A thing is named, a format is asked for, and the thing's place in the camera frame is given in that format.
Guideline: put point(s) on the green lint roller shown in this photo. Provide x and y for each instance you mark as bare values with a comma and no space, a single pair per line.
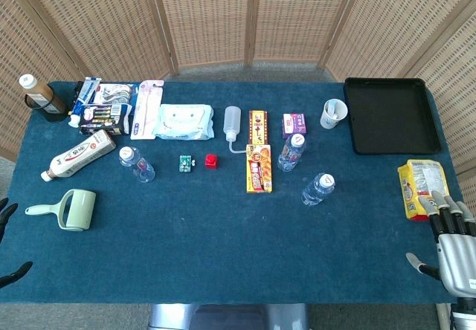
78,211

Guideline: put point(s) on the white blister pack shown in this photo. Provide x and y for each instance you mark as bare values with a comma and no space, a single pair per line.
115,92

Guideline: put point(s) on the silver robot torso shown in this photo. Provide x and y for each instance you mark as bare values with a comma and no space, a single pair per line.
230,317

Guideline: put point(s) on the white brown milk tea bottle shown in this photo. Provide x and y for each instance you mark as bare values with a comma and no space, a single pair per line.
80,157

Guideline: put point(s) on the red brown snack box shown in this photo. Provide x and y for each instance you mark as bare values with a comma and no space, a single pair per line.
258,127

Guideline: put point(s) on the black-fingered left robot hand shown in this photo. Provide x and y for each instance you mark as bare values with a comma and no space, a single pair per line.
6,213

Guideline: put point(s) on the blue white toothpaste tube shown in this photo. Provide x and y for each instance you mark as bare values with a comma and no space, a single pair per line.
86,92

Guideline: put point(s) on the battery pack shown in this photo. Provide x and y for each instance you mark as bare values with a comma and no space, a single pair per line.
104,120

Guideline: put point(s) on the light blue wet wipes pack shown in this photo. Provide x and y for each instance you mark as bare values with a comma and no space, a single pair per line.
184,122

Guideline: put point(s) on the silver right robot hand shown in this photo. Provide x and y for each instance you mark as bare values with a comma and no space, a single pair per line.
455,259

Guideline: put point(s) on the black plastic tray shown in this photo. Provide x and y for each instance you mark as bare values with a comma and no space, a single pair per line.
392,116

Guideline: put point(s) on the yellow snack bag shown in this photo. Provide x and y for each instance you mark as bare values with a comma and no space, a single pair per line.
420,181

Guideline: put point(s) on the woven folding screen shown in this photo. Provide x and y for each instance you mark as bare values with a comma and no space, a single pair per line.
208,18

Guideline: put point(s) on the brown drink bottle white cap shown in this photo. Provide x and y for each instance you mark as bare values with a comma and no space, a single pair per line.
42,92

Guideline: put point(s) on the translucent squeeze wash bottle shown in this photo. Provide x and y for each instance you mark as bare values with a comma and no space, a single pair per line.
232,120

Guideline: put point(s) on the small red box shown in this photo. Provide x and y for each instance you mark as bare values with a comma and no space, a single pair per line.
211,161

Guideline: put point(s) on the purple small box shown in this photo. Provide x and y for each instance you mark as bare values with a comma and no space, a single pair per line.
294,125

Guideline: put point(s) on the white paper cup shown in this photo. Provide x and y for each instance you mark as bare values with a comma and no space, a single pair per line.
329,122

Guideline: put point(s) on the small green circuit board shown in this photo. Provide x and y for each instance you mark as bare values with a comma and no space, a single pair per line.
184,163

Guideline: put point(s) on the white blue sachet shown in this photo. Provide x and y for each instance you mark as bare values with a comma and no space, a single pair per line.
334,109

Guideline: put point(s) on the yellow curry box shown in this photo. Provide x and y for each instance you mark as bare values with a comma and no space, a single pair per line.
259,170

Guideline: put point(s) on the pink toothbrush pack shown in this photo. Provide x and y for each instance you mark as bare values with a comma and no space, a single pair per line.
147,110

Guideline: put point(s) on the clear water bottle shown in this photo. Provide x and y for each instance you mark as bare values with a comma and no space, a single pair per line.
139,166
291,155
316,190

